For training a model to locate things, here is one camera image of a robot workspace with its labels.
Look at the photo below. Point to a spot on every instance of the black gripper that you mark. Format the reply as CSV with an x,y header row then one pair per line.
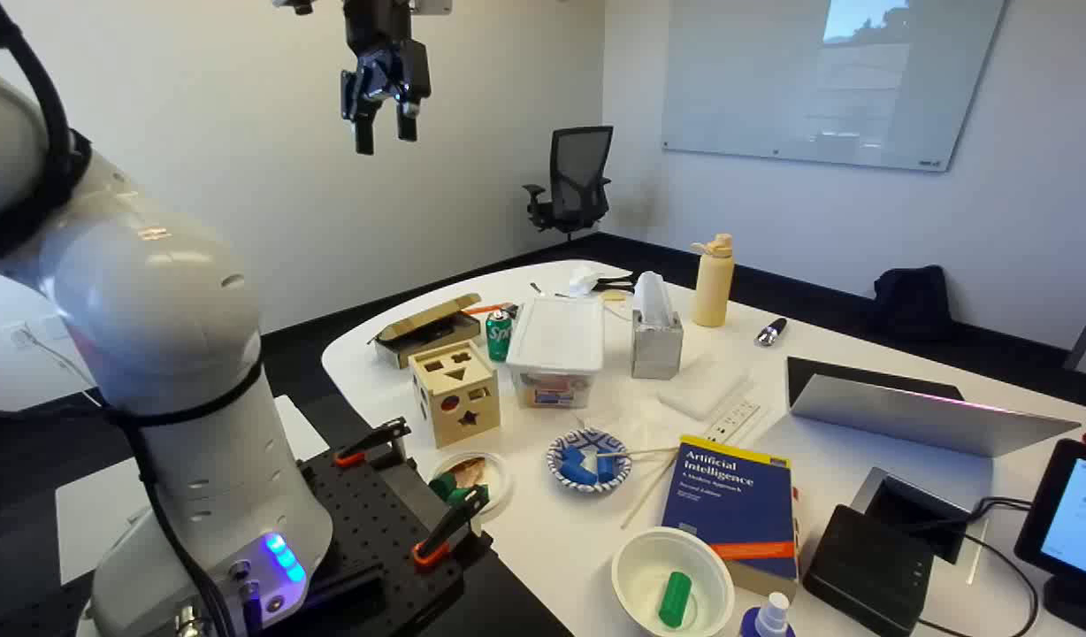
x,y
382,32

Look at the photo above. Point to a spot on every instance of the tan drink bottle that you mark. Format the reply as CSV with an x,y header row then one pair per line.
x,y
711,286

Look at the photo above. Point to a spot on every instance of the clear bottle with blue cap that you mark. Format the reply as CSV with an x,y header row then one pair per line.
x,y
770,621

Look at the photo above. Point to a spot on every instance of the black office chair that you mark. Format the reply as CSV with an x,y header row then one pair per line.
x,y
576,180

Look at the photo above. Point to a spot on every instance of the brown wooden tray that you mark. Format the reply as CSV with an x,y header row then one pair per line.
x,y
422,322

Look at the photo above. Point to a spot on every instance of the orange marker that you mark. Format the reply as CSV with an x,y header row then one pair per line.
x,y
493,308

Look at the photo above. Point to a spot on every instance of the green cup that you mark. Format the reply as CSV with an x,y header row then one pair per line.
x,y
495,341

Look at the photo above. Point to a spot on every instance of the wooden shape sorter cube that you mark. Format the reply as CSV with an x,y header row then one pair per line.
x,y
454,396

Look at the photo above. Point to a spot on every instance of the clear plastic storage box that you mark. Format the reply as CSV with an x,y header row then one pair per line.
x,y
556,350

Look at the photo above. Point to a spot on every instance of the grey tissue box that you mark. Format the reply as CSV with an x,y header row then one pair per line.
x,y
656,341

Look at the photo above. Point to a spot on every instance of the white plate with toys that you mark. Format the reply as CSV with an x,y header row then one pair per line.
x,y
472,480

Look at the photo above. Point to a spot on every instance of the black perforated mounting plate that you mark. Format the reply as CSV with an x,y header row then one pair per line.
x,y
369,532

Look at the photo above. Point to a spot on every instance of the black marker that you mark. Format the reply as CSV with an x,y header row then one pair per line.
x,y
770,332

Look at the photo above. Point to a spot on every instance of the white thin stick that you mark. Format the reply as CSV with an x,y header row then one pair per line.
x,y
650,489

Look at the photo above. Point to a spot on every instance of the white remote control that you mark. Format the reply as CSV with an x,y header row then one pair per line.
x,y
735,419

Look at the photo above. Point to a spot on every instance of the blue book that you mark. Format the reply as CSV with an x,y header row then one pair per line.
x,y
729,501

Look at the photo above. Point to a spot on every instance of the white bowl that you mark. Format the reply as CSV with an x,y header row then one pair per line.
x,y
642,578

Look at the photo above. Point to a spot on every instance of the black backpack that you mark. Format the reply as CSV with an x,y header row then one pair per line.
x,y
909,307

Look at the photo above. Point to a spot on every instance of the green cylinder block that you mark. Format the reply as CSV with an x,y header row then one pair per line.
x,y
672,600

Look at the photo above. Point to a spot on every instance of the silver laptop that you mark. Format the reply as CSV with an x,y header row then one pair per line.
x,y
919,419

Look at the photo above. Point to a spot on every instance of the black box device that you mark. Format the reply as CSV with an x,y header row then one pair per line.
x,y
863,568

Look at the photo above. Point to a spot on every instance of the tablet with lit screen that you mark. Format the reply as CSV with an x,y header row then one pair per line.
x,y
1073,517

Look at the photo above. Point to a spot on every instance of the wall whiteboard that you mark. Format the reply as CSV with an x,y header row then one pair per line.
x,y
827,82

